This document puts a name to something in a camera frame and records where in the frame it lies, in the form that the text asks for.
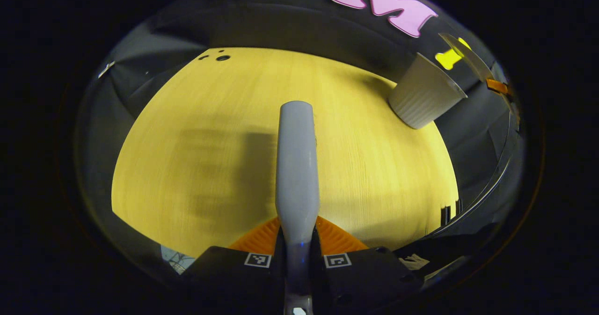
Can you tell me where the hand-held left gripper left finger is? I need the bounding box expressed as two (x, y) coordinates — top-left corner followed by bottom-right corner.
(184, 216), (287, 315)

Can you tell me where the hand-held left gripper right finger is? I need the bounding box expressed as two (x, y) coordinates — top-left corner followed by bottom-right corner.
(310, 215), (425, 315)

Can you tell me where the grey plastic dustpan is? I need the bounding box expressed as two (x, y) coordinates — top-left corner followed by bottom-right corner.
(439, 33), (497, 84)

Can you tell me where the grey ribbed garbage bin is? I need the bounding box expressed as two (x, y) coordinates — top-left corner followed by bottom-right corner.
(387, 53), (468, 130)

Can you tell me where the wooden desktop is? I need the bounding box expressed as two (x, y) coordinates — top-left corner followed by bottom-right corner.
(111, 47), (460, 258)

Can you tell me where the black backdrop cloth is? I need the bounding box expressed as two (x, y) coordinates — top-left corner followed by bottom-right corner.
(75, 0), (527, 283)

